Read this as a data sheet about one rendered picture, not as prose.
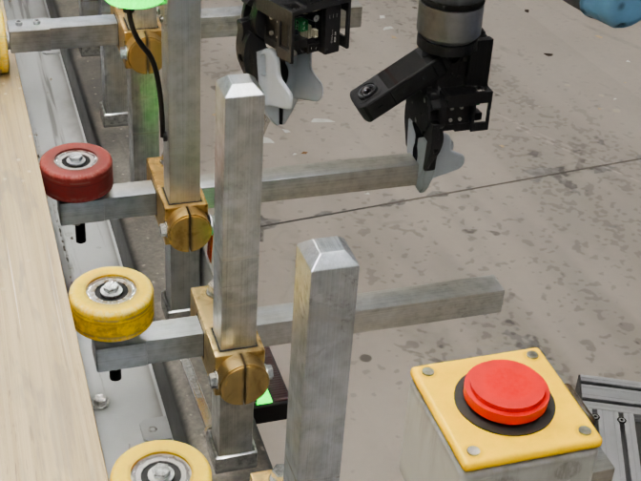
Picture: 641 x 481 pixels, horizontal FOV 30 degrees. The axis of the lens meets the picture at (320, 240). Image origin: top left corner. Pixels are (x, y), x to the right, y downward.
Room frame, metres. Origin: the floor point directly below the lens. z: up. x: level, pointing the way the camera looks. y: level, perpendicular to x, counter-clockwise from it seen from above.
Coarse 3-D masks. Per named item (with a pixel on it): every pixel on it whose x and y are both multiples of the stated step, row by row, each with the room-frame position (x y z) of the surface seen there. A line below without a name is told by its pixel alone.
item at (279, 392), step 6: (264, 348) 1.09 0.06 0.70; (270, 354) 1.08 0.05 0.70; (264, 360) 1.07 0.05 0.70; (270, 360) 1.07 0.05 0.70; (276, 366) 1.06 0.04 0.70; (276, 372) 1.05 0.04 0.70; (276, 378) 1.04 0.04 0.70; (270, 384) 1.03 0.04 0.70; (276, 384) 1.03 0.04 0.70; (282, 384) 1.03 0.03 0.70; (270, 390) 1.02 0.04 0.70; (276, 390) 1.02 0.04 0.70; (282, 390) 1.02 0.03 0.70; (276, 396) 1.01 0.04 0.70; (282, 396) 1.01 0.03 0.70
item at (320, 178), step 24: (264, 168) 1.23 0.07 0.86; (288, 168) 1.24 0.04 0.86; (312, 168) 1.24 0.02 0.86; (336, 168) 1.25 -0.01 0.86; (360, 168) 1.25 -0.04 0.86; (384, 168) 1.26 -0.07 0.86; (408, 168) 1.27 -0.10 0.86; (120, 192) 1.16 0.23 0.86; (144, 192) 1.16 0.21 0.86; (264, 192) 1.21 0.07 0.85; (288, 192) 1.22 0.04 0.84; (312, 192) 1.23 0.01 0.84; (336, 192) 1.24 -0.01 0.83; (72, 216) 1.13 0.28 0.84; (96, 216) 1.14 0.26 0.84; (120, 216) 1.15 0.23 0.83
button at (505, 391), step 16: (480, 368) 0.44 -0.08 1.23; (496, 368) 0.44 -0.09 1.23; (512, 368) 0.44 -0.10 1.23; (528, 368) 0.44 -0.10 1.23; (480, 384) 0.43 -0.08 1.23; (496, 384) 0.43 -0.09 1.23; (512, 384) 0.43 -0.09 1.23; (528, 384) 0.43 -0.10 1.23; (544, 384) 0.43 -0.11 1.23; (480, 400) 0.42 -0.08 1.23; (496, 400) 0.42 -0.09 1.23; (512, 400) 0.42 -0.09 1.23; (528, 400) 0.42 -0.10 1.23; (544, 400) 0.42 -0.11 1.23; (496, 416) 0.41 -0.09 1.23; (512, 416) 0.41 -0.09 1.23; (528, 416) 0.41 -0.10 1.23
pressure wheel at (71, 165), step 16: (64, 144) 1.18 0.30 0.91; (80, 144) 1.18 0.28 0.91; (48, 160) 1.14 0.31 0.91; (64, 160) 1.15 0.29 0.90; (80, 160) 1.15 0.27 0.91; (96, 160) 1.15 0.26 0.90; (112, 160) 1.15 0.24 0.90; (48, 176) 1.12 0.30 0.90; (64, 176) 1.11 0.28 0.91; (80, 176) 1.11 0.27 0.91; (96, 176) 1.12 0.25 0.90; (112, 176) 1.15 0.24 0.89; (48, 192) 1.12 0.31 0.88; (64, 192) 1.11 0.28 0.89; (80, 192) 1.11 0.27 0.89; (96, 192) 1.12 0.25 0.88; (80, 224) 1.14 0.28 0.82; (80, 240) 1.14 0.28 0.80
